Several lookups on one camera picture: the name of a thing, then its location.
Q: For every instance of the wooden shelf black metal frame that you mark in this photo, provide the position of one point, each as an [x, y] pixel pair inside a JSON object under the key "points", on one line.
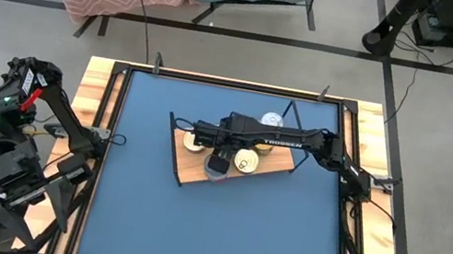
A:
{"points": [[276, 164]]}

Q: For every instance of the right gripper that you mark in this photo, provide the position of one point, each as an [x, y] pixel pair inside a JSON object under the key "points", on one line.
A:
{"points": [[211, 133]]}

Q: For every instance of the Wild Planet can gold lid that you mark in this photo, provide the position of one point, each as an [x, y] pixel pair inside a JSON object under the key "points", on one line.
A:
{"points": [[190, 145]]}

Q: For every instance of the blue label can silver lid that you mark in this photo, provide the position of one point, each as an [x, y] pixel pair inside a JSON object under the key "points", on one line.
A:
{"points": [[272, 118]]}

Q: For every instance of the red label can gold lid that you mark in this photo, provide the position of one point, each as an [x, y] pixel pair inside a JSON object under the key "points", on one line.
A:
{"points": [[246, 161]]}

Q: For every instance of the green label can gold lid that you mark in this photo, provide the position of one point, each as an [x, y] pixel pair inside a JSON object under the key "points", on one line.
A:
{"points": [[263, 150]]}

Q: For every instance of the red label can silver lid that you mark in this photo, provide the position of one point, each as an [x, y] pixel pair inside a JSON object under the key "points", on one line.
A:
{"points": [[211, 175]]}

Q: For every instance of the black aluminium table frame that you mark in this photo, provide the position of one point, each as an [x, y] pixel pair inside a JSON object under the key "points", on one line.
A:
{"points": [[234, 83]]}

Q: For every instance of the small red tape tag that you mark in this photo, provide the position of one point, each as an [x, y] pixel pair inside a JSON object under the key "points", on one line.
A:
{"points": [[31, 99]]}

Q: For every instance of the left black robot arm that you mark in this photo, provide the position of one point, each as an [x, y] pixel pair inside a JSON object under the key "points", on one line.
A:
{"points": [[64, 117]]}

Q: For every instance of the black rail clamp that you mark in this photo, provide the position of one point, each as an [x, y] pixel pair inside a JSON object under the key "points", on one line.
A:
{"points": [[322, 92], [157, 62]]}

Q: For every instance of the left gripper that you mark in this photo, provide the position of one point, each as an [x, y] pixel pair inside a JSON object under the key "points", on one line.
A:
{"points": [[12, 173]]}

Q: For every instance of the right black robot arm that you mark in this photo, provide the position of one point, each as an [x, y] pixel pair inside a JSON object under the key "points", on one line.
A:
{"points": [[290, 138]]}

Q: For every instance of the black floor stand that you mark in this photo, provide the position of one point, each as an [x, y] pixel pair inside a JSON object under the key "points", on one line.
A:
{"points": [[379, 39]]}

